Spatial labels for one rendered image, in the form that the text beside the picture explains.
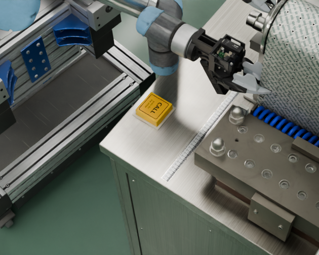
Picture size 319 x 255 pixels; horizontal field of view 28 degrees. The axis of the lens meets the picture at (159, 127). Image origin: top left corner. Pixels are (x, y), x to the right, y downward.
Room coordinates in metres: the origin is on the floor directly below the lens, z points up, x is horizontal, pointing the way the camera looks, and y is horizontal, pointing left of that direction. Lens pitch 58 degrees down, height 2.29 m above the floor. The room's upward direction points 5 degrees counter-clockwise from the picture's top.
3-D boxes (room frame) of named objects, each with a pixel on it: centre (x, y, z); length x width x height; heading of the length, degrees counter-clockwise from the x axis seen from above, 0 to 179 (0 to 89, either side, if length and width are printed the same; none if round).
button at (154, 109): (0.91, 0.01, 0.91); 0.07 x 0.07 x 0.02; 50
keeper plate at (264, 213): (0.56, -0.23, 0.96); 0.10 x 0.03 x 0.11; 50
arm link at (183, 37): (0.96, -0.09, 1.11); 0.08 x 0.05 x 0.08; 140
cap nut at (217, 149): (0.71, -0.13, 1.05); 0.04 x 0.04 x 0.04
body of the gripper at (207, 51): (0.91, -0.15, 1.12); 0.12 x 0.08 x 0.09; 50
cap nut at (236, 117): (0.79, -0.18, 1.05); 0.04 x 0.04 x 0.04
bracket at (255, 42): (0.93, -0.26, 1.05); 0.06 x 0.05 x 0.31; 50
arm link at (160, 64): (1.03, -0.03, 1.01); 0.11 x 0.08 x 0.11; 171
